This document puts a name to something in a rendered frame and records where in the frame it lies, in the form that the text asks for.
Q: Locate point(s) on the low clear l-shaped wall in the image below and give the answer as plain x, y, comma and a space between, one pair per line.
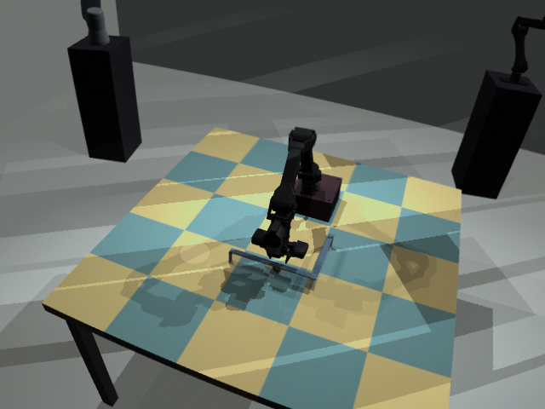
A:
277, 273

